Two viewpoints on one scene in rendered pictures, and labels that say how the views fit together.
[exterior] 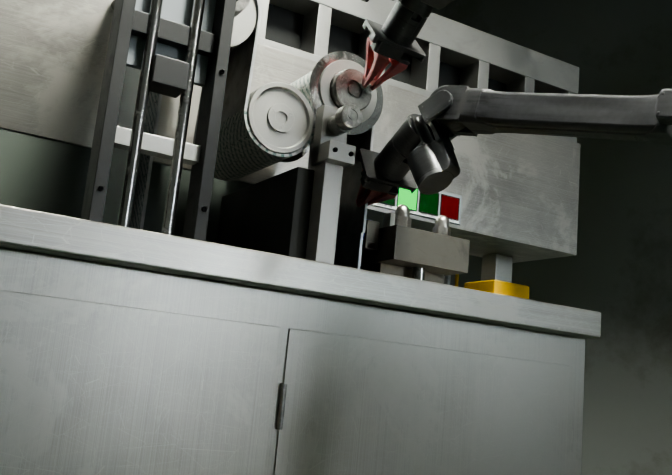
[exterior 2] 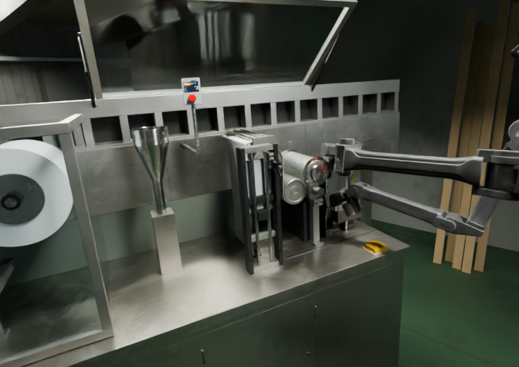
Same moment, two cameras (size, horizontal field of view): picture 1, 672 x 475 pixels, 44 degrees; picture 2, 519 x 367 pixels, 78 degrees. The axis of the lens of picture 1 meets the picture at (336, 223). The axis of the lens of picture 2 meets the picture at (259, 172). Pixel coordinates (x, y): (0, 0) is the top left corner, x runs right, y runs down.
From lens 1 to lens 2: 0.93 m
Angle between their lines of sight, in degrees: 27
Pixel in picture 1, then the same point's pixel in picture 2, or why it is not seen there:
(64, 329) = (257, 321)
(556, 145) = (390, 117)
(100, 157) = (249, 251)
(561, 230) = (391, 149)
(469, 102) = (364, 194)
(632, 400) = not seen: hidden behind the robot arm
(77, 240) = (257, 305)
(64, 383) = (260, 333)
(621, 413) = not seen: hidden behind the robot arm
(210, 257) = (292, 291)
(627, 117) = (423, 216)
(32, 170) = (212, 204)
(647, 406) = not seen: hidden behind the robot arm
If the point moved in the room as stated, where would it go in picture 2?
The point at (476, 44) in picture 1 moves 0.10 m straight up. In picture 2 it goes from (357, 89) to (357, 72)
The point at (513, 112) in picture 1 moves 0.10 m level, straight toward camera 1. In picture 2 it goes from (381, 202) to (382, 210)
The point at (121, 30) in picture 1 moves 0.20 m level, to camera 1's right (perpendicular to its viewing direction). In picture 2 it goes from (245, 211) to (296, 209)
